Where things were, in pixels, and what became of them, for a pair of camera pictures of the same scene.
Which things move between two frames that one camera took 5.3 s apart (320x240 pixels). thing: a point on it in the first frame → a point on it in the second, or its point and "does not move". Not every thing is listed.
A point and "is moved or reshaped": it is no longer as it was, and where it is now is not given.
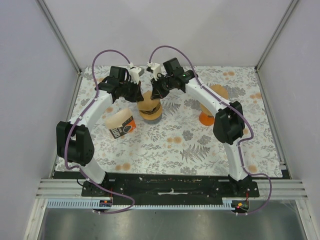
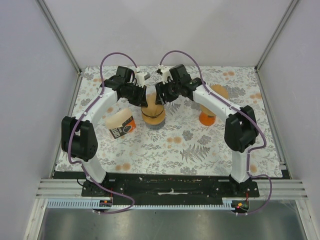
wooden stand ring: [153, 116] is moved or reshaped
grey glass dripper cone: [148, 112] → [160, 117]
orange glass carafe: [206, 120] → [208, 112]
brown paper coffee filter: [148, 104] is moved or reshaped
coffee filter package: [120, 122] does not move
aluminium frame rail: [72, 188] does not move
